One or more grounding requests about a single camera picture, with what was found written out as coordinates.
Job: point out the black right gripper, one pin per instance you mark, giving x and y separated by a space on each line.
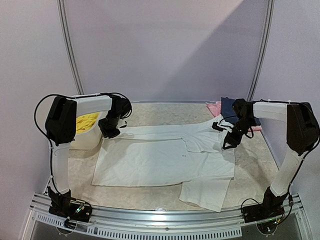
232 136

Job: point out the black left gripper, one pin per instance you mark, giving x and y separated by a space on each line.
109 134

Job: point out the white t-shirt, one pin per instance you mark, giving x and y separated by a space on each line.
163 155

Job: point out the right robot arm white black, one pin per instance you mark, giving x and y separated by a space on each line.
302 136

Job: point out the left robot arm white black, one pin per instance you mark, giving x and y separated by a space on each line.
60 127

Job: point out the white plastic laundry basket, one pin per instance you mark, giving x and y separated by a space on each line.
87 135

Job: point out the yellow garment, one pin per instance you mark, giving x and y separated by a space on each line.
86 122

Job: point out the folded navy blue garment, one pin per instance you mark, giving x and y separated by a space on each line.
228 108

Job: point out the folded pink garment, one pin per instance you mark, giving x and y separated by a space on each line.
215 109

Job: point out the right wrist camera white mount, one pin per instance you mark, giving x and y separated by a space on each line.
223 126

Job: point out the front aluminium rail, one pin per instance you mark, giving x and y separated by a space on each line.
125 224

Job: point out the left aluminium frame post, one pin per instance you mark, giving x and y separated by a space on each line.
61 5

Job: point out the aluminium frame post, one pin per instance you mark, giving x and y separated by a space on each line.
262 49
61 5

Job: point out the right aluminium frame post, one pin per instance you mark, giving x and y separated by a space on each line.
262 49

